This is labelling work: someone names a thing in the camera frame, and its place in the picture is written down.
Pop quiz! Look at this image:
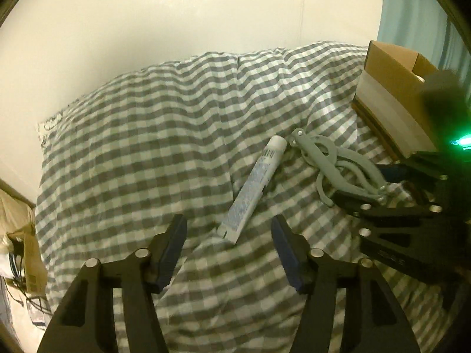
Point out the small cluttered cardboard box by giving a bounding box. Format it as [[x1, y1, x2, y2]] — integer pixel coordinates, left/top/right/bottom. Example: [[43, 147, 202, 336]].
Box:
[[20, 226, 48, 295]]

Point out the grey plastic hand tool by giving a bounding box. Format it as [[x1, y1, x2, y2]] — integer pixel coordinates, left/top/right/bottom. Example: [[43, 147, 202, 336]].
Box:
[[289, 128, 391, 207]]

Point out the blue white ointment tube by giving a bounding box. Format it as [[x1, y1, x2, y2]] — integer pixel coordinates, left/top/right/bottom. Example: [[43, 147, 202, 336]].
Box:
[[216, 135, 287, 244]]

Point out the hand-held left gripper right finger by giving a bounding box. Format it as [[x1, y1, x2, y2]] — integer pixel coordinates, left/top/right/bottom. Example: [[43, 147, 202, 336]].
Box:
[[271, 214, 422, 353]]

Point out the white patterned pillow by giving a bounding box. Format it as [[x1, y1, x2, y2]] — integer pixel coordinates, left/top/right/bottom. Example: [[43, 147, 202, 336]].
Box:
[[35, 108, 74, 148]]

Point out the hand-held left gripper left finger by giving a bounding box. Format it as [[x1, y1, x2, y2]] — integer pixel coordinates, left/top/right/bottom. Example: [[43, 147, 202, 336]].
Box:
[[37, 213, 188, 353]]

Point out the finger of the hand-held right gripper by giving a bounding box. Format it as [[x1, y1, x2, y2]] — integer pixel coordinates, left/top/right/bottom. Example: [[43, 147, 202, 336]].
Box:
[[375, 154, 447, 192], [331, 190, 444, 247]]

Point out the black cable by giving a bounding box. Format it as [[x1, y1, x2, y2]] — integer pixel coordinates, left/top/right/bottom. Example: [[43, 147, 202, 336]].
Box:
[[5, 239, 54, 315]]

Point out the grey white checkered blanket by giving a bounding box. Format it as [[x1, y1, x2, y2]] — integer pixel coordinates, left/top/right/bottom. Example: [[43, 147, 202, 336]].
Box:
[[35, 41, 460, 353]]

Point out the beige pillow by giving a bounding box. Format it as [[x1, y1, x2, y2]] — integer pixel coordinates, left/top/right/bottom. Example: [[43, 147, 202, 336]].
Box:
[[0, 187, 37, 236]]

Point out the brown cardboard box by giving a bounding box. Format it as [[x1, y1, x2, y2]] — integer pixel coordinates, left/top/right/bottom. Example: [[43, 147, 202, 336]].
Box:
[[351, 40, 453, 160]]

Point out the teal curtain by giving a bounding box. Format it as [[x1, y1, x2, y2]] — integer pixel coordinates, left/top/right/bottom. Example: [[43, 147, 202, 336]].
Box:
[[379, 0, 468, 74]]

